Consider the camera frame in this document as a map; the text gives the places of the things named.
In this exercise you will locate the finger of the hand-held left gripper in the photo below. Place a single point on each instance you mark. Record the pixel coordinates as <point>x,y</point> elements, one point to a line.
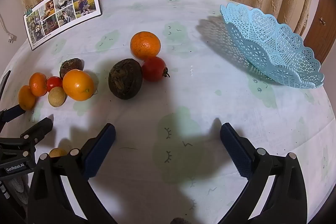
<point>13,112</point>
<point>39,129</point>

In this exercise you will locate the small dark brown fruit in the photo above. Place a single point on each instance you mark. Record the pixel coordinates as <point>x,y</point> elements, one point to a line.
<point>70,64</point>

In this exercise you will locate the red pomegranate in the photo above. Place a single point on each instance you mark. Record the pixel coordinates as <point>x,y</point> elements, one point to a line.
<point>154,69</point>

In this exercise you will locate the photo collage board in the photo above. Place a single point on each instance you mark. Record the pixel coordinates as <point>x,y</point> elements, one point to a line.
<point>65,6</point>

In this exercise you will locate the dark round object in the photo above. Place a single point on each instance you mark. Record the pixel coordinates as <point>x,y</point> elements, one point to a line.
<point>179,221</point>

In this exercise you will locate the large orange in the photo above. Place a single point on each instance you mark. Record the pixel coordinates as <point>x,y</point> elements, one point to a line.
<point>145,45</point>

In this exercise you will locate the small mandarin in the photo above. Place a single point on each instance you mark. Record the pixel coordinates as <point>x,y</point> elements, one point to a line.
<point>38,84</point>
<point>25,97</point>

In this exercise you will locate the large dark brown fruit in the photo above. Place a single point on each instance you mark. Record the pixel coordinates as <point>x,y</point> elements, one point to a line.
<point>126,79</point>

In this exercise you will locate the yellow-orange orange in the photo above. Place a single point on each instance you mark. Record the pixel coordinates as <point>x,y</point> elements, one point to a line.
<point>78,85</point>

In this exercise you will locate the small yellow fruit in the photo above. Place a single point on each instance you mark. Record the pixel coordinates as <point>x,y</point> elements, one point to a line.
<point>57,152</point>

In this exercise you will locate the teal binder clip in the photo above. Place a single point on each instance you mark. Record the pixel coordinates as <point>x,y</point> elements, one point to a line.
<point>28,11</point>

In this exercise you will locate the tan round fruit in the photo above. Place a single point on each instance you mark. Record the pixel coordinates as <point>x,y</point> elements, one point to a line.
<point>56,96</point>

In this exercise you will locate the brass door knob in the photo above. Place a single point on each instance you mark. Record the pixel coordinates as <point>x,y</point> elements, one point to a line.
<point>322,20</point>

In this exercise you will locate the blue plastic lattice basket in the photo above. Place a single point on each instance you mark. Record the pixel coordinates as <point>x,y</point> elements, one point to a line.
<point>275,37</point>

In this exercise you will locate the small red tomato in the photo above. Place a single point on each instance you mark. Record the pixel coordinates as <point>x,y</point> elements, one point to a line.
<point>53,82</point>

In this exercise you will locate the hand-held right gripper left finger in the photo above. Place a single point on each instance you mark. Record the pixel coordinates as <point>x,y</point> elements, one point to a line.
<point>101,150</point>

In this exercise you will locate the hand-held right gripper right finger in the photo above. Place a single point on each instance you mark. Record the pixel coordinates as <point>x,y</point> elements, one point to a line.
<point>236,150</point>

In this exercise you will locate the white green patterned tablecloth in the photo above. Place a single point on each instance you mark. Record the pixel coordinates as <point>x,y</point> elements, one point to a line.
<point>183,98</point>

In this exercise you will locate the brown wooden door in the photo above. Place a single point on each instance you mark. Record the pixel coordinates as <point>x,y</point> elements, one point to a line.
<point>324,37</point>

